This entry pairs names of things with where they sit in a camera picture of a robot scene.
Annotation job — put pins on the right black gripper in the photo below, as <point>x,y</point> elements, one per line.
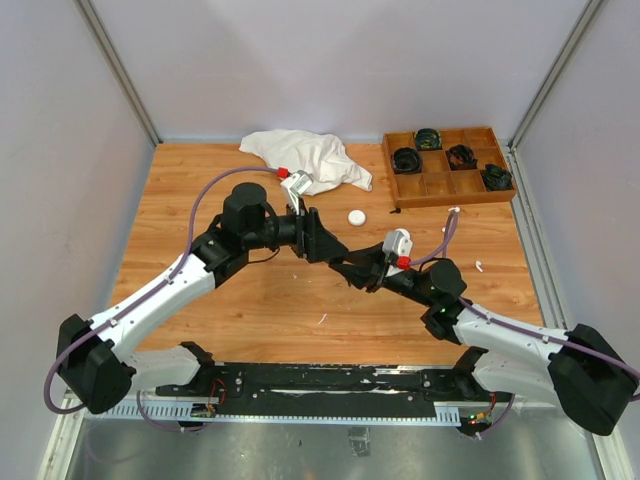
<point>361,276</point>

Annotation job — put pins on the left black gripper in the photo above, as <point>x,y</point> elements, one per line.
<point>312,240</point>

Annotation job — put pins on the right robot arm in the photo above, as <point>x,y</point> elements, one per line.
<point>576,370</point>

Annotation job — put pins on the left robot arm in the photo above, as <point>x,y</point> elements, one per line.
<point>95,357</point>

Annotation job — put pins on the white round charging case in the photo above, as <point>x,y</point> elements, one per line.
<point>356,218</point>

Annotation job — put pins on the white crumpled cloth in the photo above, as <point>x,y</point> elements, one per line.
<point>322,156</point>

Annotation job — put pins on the wooden compartment tray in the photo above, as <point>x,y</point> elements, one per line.
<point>450,166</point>

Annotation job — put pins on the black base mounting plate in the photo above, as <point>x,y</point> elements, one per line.
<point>331,391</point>

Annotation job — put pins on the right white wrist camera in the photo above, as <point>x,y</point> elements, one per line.
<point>398,242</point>

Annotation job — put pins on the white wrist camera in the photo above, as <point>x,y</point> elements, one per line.
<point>294,186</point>
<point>398,242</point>

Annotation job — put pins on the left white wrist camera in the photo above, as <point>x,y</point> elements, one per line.
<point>294,186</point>

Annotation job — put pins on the grey slotted cable duct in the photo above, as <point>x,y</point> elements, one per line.
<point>192,412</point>

